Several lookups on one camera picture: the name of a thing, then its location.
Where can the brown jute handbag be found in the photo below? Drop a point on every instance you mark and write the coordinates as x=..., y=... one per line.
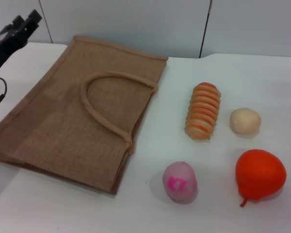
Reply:
x=63, y=116

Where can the beige round bun toy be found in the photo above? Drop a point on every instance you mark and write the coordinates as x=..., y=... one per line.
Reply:
x=245, y=120

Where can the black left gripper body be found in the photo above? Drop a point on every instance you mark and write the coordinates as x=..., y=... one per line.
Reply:
x=4, y=46

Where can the orange striped bread toy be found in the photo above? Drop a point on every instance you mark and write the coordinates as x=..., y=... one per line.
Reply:
x=203, y=111

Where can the pink egg-shaped toy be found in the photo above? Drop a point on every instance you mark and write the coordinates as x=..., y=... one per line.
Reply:
x=180, y=182

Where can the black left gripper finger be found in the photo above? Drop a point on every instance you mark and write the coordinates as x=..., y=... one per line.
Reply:
x=34, y=17
x=15, y=21

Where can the orange toy fruit with stem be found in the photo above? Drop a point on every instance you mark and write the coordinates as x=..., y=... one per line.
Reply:
x=259, y=172

